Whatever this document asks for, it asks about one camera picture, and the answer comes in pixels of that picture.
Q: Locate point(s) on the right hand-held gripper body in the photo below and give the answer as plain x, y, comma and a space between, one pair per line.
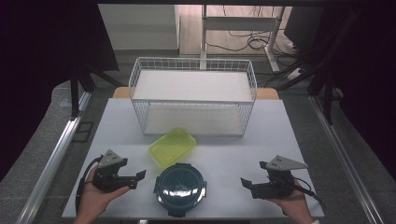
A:
274, 189

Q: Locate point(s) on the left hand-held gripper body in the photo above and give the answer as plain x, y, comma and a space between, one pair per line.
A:
109, 182

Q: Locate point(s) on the green plastic food container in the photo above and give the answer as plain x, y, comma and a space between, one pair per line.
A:
172, 147

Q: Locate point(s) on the person's left hand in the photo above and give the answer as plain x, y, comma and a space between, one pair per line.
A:
93, 200

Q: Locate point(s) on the person's right hand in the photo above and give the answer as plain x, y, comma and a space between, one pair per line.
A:
295, 210

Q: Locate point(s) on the wooden table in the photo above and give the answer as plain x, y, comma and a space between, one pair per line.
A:
120, 92

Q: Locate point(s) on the black stand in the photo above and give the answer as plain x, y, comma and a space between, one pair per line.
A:
327, 102
74, 99

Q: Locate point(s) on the white power strip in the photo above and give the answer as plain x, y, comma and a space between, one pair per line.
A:
294, 74

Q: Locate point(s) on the dark curtain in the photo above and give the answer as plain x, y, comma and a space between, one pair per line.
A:
373, 77
37, 62

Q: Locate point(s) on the white cabinet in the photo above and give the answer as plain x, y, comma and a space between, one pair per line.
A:
140, 28

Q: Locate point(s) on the aluminium rail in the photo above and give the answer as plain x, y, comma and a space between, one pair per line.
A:
342, 155
53, 158

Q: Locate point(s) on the white desk frame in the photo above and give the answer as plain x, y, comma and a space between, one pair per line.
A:
239, 23

